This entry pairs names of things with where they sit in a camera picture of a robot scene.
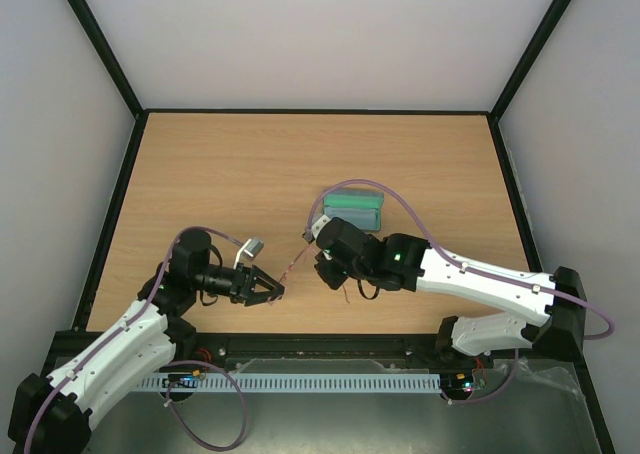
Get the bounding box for metal tray foreground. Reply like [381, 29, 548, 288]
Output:
[86, 363, 610, 453]

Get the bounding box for black aluminium frame rail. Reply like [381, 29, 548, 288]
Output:
[49, 329, 581, 370]

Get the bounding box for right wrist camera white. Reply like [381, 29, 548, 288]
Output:
[302, 215, 330, 243]

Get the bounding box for grey glasses case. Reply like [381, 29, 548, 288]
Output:
[321, 187, 384, 232]

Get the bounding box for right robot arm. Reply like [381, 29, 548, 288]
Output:
[307, 216, 586, 366]

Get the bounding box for pink translucent sunglasses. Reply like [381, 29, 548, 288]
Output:
[279, 244, 323, 301]

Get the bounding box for light blue cleaning cloth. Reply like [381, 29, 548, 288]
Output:
[323, 206, 381, 232]

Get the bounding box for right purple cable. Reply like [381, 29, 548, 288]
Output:
[302, 178, 617, 405]

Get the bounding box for light blue slotted cable duct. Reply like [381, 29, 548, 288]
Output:
[133, 373, 441, 394]

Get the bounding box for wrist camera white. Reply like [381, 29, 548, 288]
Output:
[302, 215, 330, 243]
[233, 237, 264, 268]

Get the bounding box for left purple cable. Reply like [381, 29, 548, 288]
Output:
[23, 226, 249, 454]

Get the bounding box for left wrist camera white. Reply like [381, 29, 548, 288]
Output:
[233, 237, 264, 268]

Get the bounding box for purple cable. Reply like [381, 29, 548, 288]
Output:
[302, 178, 617, 405]
[23, 226, 249, 454]

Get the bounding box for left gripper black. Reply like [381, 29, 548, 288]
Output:
[194, 262, 285, 305]

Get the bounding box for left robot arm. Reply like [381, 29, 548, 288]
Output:
[8, 226, 284, 453]

